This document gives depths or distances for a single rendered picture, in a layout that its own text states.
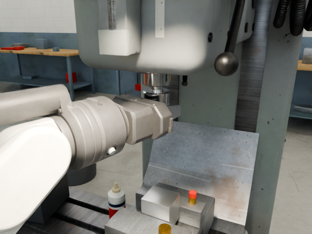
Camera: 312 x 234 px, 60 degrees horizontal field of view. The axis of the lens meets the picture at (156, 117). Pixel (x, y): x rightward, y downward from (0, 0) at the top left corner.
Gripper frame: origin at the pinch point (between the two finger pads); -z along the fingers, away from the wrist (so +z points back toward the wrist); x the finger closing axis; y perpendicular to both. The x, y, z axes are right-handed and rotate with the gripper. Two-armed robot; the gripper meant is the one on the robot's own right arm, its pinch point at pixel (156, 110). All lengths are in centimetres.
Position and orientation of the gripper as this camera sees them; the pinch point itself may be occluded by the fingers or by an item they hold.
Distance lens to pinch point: 47.3
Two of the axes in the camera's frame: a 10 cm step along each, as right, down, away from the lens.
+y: -0.1, 9.5, 3.1
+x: -7.5, -2.2, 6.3
